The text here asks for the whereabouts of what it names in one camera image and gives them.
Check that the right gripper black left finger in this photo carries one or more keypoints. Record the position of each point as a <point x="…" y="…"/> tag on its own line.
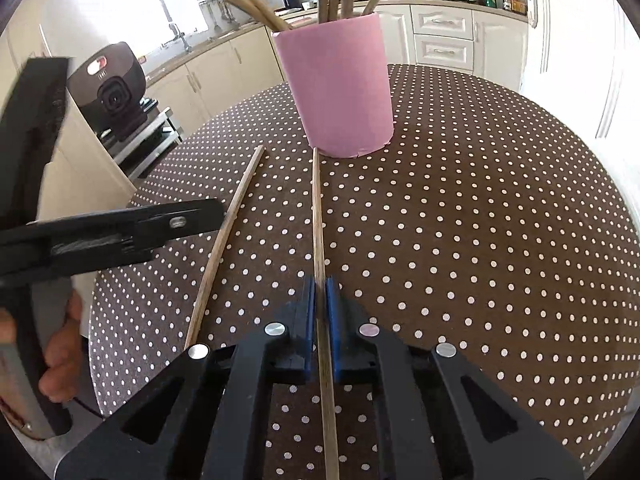
<point x="205" y="416"/>

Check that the black air fryer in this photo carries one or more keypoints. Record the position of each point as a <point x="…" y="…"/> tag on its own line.
<point x="108" y="89"/>

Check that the brown polka dot tablecloth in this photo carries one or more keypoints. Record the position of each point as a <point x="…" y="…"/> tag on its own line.
<point x="485" y="223"/>

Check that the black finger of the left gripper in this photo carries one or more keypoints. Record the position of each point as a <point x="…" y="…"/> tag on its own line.
<point x="93" y="242"/>

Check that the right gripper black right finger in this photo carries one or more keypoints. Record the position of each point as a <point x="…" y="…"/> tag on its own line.
<point x="437" y="415"/>

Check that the kitchen sink faucet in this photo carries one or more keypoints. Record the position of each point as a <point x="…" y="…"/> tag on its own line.
<point x="177" y="34"/>

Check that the pink cylindrical utensil holder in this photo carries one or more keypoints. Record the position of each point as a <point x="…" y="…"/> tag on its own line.
<point x="337" y="85"/>

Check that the person's left hand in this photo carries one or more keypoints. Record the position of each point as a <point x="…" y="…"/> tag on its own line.
<point x="63" y="356"/>

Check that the cream lower kitchen cabinets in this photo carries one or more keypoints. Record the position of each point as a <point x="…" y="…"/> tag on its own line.
<point x="216" y="75"/>

